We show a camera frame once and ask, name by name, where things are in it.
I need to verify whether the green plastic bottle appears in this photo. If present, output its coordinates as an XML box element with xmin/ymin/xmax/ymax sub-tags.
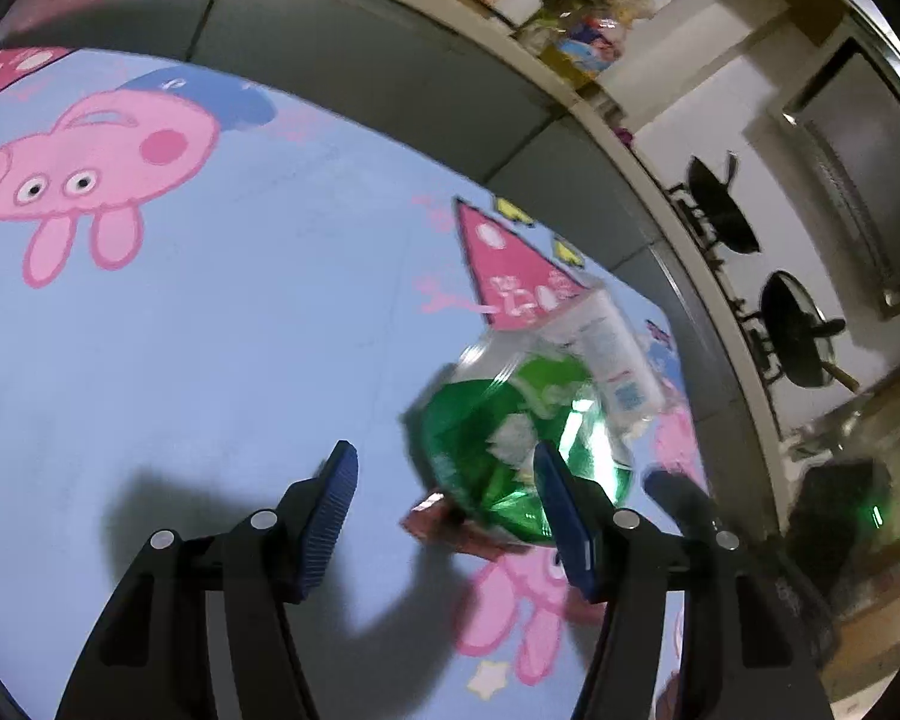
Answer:
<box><xmin>418</xmin><ymin>330</ymin><xmax>632</xmax><ymax>544</ymax></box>

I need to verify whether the clear plastic bottle white label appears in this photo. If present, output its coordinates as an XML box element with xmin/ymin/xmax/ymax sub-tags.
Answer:
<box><xmin>538</xmin><ymin>286</ymin><xmax>667</xmax><ymax>437</ymax></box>

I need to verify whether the black wok with lid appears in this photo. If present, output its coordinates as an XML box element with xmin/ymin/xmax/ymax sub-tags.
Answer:
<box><xmin>736</xmin><ymin>270</ymin><xmax>860</xmax><ymax>394</ymax></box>

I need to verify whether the black frying pan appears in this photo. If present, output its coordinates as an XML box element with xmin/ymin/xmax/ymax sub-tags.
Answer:
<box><xmin>667</xmin><ymin>151</ymin><xmax>761</xmax><ymax>255</ymax></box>

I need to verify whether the red flat wrapper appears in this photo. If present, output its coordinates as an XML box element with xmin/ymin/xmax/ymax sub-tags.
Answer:
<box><xmin>400</xmin><ymin>489</ymin><xmax>532</xmax><ymax>561</ymax></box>

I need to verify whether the black gas stove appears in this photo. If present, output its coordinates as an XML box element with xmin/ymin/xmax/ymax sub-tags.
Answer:
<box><xmin>678</xmin><ymin>215</ymin><xmax>784</xmax><ymax>385</ymax></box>

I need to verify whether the blue Peppa Pig cloth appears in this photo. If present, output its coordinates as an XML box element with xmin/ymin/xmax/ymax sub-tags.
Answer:
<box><xmin>0</xmin><ymin>47</ymin><xmax>686</xmax><ymax>718</ymax></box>

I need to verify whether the steel range hood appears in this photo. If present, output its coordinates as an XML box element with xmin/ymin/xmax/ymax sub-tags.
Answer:
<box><xmin>770</xmin><ymin>20</ymin><xmax>900</xmax><ymax>317</ymax></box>

